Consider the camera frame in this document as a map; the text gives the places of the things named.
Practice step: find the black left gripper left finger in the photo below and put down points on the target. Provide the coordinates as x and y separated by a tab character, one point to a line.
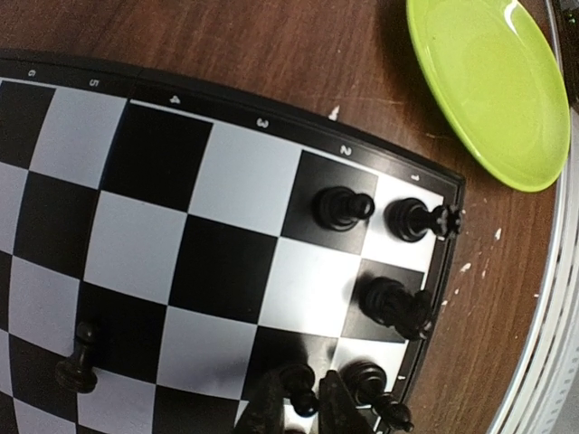
264	414

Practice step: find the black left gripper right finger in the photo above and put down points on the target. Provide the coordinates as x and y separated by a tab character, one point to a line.
337	411

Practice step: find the black pawn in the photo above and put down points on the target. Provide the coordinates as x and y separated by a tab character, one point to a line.
75	373
297	380

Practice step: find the black and grey chessboard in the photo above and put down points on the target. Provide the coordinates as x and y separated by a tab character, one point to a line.
176	216

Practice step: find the black bishop chess piece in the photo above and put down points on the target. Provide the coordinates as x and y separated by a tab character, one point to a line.
366	381

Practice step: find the black knight chess piece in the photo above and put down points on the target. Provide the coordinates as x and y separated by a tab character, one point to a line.
387	302

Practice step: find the black pawn chess piece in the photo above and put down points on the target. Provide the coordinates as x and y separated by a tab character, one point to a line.
339	208

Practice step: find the black standing pawn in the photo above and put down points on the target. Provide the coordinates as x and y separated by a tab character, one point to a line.
75	373

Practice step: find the green plate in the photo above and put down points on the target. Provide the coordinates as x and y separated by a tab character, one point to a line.
496	80

